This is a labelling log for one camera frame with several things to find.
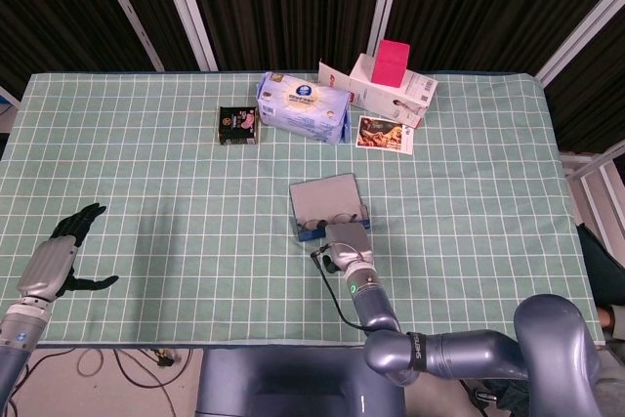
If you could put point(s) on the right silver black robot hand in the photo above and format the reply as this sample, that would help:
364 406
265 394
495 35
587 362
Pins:
349 243

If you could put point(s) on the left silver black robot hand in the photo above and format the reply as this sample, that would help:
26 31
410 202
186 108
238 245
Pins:
46 265

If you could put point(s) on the thin-framed eyeglasses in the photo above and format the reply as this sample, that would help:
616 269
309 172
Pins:
308 224

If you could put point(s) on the blue box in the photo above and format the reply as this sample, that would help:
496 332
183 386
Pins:
324 197

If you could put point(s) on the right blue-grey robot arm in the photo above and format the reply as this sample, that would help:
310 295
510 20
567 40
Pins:
464 356

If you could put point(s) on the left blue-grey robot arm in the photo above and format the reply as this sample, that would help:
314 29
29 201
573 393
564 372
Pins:
17 344

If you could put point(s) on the white and red carton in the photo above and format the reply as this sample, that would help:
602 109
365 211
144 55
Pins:
386 97

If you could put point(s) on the food photo card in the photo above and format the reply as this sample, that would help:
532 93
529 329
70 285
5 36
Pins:
383 134

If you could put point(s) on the light blue tissue pack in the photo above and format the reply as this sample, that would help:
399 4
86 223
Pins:
303 107

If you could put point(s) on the blue-grey robot torso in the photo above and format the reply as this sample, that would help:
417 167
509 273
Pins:
293 383

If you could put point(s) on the green white checked tablecloth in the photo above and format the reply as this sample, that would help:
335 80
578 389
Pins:
195 241

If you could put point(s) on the small black packet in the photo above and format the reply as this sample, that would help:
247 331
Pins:
237 126

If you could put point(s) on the pink rectangular block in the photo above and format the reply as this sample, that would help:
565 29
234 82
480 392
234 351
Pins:
389 63

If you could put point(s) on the seated person in dark clothes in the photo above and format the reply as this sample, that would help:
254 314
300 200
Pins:
605 265

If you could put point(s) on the aluminium frame rack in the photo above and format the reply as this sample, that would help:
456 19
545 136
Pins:
591 173

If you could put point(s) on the thin white frame post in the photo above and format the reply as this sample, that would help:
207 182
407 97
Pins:
127 7

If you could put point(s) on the wide double white frame post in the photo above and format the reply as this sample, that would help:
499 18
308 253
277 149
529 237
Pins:
188 7

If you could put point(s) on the white slanted frame post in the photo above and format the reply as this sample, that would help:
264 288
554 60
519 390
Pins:
581 33

